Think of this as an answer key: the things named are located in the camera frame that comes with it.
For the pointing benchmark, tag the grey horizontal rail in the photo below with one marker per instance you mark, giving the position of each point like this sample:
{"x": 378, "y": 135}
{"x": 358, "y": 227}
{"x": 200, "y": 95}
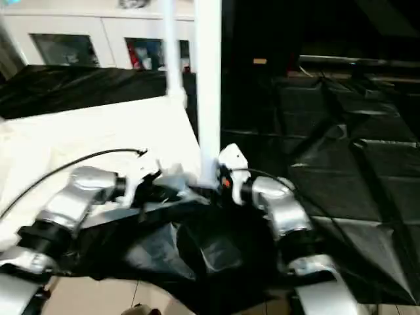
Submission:
{"x": 357, "y": 61}

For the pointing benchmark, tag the white plastic table leg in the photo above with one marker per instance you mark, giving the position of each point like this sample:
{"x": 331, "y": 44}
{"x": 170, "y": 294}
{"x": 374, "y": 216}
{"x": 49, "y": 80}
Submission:
{"x": 209, "y": 85}
{"x": 172, "y": 52}

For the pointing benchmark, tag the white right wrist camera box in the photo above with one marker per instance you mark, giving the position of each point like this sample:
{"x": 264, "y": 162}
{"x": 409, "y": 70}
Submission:
{"x": 233, "y": 161}

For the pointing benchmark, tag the black work mat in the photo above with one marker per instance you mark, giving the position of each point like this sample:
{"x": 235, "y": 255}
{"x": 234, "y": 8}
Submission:
{"x": 354, "y": 164}

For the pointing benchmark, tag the white plastic table top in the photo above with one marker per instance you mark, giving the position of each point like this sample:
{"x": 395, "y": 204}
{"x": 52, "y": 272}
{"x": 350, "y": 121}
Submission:
{"x": 79, "y": 131}

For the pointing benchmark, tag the grey window curtain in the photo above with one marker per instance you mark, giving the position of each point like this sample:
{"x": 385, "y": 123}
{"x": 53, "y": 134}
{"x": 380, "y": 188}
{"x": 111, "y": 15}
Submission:
{"x": 9, "y": 52}

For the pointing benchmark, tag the white cabinet with glass doors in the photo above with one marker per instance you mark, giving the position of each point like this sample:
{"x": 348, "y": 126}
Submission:
{"x": 72, "y": 29}

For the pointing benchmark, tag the red bottle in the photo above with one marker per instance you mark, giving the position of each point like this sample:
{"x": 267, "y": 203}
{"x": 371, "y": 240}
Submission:
{"x": 133, "y": 56}

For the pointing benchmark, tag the small brass label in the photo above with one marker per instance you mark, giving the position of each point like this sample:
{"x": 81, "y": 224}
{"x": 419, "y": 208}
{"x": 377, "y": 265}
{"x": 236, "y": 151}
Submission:
{"x": 260, "y": 61}

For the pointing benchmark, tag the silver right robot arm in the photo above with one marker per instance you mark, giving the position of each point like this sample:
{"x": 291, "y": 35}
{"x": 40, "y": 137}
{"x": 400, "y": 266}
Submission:
{"x": 282, "y": 210}

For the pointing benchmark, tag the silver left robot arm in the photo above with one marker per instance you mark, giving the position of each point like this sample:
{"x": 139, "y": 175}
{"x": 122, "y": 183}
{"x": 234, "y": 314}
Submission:
{"x": 65, "y": 203}

